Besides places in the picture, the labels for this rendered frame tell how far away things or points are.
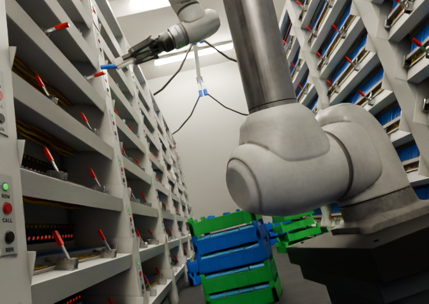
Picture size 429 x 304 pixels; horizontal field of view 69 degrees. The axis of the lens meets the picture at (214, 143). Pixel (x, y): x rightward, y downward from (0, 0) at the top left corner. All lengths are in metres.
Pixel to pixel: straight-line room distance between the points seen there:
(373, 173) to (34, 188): 0.65
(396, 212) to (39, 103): 0.77
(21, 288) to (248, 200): 0.38
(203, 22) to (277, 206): 0.88
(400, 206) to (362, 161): 0.11
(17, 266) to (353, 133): 0.64
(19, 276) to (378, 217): 0.63
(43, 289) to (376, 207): 0.63
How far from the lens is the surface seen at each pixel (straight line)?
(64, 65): 1.01
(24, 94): 0.74
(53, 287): 0.68
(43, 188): 0.70
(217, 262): 1.42
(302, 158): 0.58
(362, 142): 0.70
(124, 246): 1.18
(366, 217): 0.72
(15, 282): 0.58
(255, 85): 0.62
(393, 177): 0.73
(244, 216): 1.37
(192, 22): 1.28
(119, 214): 1.19
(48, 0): 1.09
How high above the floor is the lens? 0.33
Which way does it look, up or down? 15 degrees up
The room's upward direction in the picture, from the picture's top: 15 degrees counter-clockwise
